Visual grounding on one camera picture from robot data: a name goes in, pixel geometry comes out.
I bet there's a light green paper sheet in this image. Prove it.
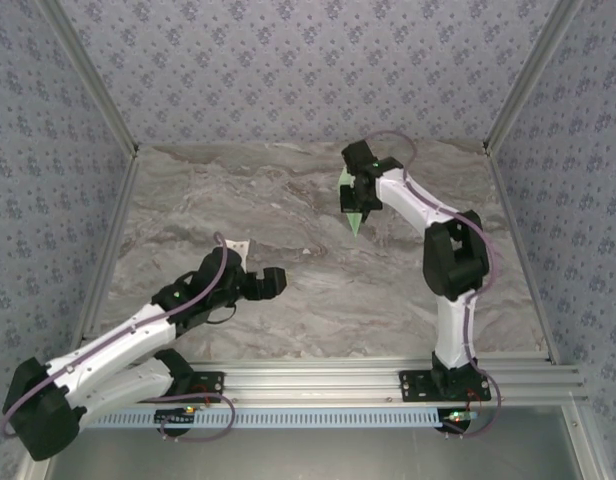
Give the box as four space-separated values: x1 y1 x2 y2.
337 167 365 238

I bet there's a grey metal panel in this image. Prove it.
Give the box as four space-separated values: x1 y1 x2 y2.
17 404 609 480

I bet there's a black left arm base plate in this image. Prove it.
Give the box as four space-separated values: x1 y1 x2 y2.
177 369 226 404

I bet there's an aluminium table side rail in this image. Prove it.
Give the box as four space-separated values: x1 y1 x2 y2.
485 149 562 366
65 149 142 369

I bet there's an aluminium mounting rail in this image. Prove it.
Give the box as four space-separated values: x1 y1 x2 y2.
42 363 589 407

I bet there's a white slotted cable duct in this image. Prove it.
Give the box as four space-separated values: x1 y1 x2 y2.
82 409 452 430

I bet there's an aluminium frame post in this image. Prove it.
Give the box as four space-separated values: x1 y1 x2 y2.
37 0 140 157
482 0 587 157

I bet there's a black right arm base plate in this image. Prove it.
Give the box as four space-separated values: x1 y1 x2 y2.
398 368 491 404

